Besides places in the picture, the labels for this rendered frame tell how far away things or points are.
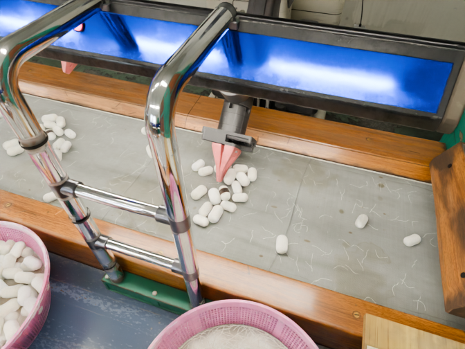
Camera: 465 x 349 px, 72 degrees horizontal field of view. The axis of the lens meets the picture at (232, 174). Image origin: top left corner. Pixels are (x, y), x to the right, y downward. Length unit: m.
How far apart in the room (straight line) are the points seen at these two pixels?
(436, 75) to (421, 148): 0.46
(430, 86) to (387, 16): 2.26
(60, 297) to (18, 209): 0.18
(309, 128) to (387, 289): 0.38
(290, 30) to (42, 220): 0.52
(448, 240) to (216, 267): 0.36
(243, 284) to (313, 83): 0.32
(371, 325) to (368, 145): 0.39
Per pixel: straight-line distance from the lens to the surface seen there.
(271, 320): 0.52
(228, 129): 0.62
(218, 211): 0.60
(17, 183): 0.80
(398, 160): 0.76
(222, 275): 0.53
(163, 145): 0.25
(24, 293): 0.63
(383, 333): 0.53
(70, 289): 0.68
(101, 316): 0.64
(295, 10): 1.38
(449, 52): 0.36
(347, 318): 0.53
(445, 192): 0.65
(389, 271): 0.62
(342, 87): 0.34
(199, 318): 0.52
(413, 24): 2.64
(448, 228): 0.61
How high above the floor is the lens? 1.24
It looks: 48 degrees down
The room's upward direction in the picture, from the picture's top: straight up
